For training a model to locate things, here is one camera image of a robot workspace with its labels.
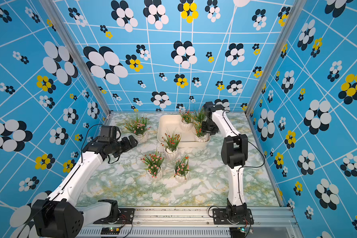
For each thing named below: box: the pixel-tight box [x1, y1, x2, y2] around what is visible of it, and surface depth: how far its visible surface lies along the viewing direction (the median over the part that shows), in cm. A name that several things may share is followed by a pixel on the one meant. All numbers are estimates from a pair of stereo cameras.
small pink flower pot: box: [179, 109, 194, 132], surface depth 107 cm
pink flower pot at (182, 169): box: [174, 155, 192, 181], surface depth 81 cm
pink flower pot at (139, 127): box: [122, 113, 152, 144], surface depth 96 cm
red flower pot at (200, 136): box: [193, 121, 211, 143], surface depth 98 cm
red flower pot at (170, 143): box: [160, 126, 182, 162], surface depth 91 cm
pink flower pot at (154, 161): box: [140, 151, 166, 181], surface depth 80 cm
